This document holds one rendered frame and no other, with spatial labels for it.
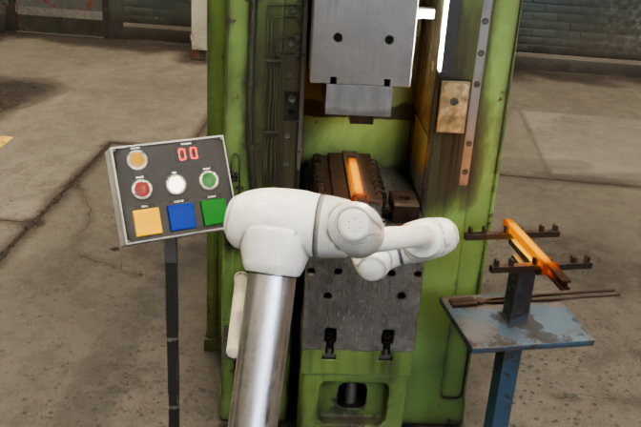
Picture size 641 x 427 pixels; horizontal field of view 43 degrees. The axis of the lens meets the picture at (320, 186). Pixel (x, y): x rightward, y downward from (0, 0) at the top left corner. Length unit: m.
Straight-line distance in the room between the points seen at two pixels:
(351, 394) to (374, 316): 0.38
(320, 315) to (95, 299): 1.55
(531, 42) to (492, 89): 5.95
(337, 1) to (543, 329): 1.18
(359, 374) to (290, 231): 1.28
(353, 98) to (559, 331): 0.96
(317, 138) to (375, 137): 0.21
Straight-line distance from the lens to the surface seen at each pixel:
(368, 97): 2.45
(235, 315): 2.59
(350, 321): 2.70
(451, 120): 2.64
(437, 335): 3.01
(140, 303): 3.91
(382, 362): 2.81
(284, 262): 1.62
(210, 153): 2.43
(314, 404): 2.90
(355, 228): 1.58
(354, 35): 2.40
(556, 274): 2.37
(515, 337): 2.57
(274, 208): 1.63
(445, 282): 2.90
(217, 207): 2.40
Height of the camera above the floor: 2.02
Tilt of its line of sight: 23 degrees down
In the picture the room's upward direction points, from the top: 3 degrees clockwise
